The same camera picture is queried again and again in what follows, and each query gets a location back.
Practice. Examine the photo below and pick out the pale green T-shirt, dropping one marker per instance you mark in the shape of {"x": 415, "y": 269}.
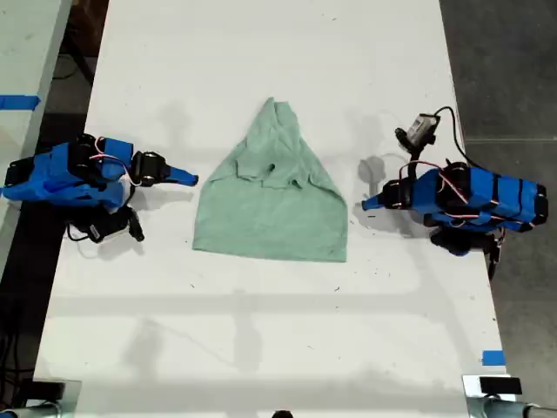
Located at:
{"x": 270, "y": 217}

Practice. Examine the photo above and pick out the metal table bracket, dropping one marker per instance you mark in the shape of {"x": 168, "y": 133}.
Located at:
{"x": 472, "y": 385}
{"x": 69, "y": 394}

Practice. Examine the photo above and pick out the small black box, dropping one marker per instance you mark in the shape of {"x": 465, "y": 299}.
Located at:
{"x": 48, "y": 389}
{"x": 500, "y": 386}

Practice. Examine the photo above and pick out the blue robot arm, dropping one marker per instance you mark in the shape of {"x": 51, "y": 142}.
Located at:
{"x": 478, "y": 198}
{"x": 61, "y": 178}

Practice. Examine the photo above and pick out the short blue tape strip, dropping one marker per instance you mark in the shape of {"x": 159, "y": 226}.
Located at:
{"x": 493, "y": 358}

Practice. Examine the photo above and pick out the long blue tape strip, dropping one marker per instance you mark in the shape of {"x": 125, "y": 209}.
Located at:
{"x": 17, "y": 102}

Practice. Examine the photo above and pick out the grey and black camera box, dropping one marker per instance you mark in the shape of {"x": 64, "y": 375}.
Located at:
{"x": 418, "y": 130}

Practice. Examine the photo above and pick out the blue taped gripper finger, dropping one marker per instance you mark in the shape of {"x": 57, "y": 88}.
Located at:
{"x": 374, "y": 201}
{"x": 372, "y": 212}
{"x": 183, "y": 175}

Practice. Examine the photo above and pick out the small black round object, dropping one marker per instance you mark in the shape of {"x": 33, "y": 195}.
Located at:
{"x": 282, "y": 414}

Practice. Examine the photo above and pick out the white side table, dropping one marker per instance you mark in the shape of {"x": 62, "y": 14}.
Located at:
{"x": 22, "y": 130}

